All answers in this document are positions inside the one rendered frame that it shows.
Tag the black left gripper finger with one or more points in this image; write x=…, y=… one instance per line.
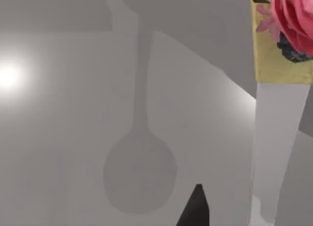
x=198, y=211

